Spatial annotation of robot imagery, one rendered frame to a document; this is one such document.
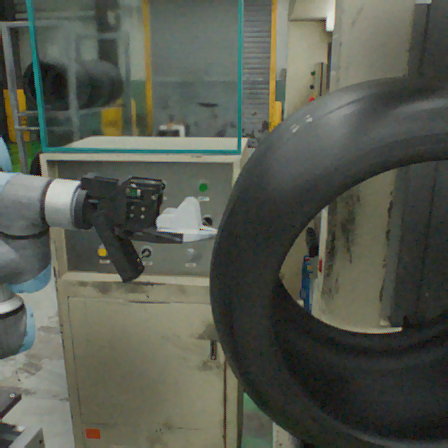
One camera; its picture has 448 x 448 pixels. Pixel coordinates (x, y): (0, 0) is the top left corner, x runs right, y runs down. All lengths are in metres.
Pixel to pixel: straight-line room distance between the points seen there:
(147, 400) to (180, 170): 0.74
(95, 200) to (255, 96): 9.45
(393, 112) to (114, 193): 0.40
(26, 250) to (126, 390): 0.89
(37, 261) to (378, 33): 0.71
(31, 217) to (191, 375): 0.90
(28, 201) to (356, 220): 0.62
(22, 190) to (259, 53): 9.51
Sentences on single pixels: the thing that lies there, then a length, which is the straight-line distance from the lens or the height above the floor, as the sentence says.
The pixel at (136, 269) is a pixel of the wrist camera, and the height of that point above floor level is 1.18.
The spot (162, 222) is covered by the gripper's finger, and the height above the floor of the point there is 1.26.
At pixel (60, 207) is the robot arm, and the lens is 0.73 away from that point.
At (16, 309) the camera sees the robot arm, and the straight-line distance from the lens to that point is 1.21.
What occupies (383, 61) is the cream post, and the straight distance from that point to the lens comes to 0.97.
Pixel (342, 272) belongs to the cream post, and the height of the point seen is 1.07.
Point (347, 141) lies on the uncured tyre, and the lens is 0.57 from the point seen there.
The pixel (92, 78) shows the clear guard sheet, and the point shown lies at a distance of 1.34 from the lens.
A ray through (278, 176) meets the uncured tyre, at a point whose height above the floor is 1.35.
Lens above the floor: 1.47
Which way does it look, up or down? 18 degrees down
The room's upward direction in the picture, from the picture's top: straight up
